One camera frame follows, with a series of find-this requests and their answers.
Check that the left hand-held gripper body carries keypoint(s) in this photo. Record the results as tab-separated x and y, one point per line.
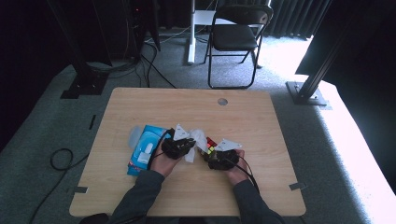
176	147

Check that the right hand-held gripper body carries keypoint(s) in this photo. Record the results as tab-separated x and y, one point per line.
222	158

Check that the white wet wipe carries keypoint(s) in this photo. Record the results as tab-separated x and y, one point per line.
199	138

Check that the multicoloured puzzle cube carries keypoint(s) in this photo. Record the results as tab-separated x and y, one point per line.
211	144

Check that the blue wet wipes pack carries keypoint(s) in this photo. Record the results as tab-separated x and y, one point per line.
144	149

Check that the person's right hand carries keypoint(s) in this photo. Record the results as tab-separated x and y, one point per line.
238	172

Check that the person's left hand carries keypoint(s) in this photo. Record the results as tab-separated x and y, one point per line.
163	165

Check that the grey round table grommet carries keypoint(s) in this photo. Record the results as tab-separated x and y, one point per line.
222	101

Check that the grey tape piece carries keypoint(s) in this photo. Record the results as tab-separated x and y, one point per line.
297	186

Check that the black tape strip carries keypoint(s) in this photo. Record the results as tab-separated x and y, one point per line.
92	122

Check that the white desk leg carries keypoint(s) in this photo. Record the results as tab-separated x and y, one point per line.
192	37

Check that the black folding chair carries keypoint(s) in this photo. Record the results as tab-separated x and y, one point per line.
233	35

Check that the black stand with base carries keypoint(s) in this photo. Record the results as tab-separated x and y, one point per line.
84	77

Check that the dark curtain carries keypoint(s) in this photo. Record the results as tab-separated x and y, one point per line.
292	15

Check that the metal stand with base plate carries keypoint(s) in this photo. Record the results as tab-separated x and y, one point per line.
306	91

